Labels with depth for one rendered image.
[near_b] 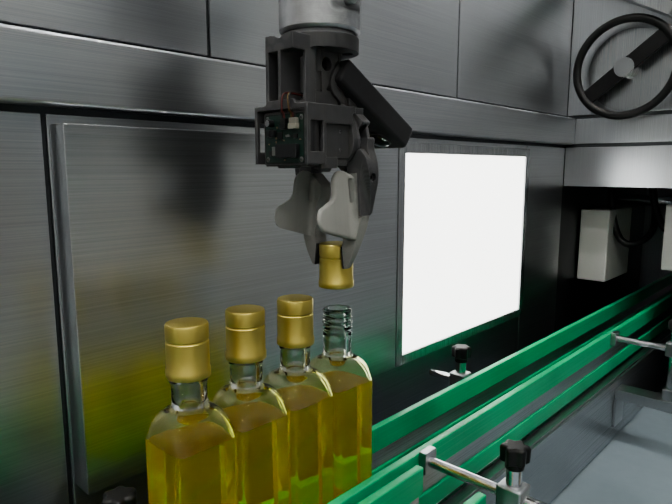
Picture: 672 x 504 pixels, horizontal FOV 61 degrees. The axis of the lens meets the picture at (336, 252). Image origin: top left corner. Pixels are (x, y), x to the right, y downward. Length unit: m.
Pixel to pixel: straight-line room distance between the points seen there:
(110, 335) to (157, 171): 0.16
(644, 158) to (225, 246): 1.00
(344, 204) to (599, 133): 0.97
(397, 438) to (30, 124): 0.55
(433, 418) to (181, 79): 0.55
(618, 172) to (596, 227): 0.20
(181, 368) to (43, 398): 0.18
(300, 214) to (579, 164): 0.97
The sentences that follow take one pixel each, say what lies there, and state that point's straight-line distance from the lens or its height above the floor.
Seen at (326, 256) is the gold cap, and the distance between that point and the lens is 0.55.
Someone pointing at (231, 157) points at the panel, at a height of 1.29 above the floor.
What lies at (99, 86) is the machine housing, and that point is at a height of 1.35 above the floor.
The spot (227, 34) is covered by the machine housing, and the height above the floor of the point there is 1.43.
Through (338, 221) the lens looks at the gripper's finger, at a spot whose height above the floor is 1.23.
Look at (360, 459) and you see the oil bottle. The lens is 0.62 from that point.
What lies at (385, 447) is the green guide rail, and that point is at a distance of 0.76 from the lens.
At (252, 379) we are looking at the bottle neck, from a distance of 0.50.
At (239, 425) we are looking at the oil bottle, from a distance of 0.50.
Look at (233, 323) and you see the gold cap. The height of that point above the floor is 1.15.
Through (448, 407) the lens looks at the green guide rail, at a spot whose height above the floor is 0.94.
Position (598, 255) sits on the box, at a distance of 1.56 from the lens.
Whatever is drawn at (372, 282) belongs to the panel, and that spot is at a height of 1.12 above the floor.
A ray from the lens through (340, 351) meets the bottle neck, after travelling 0.58.
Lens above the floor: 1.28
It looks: 8 degrees down
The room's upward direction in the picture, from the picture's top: straight up
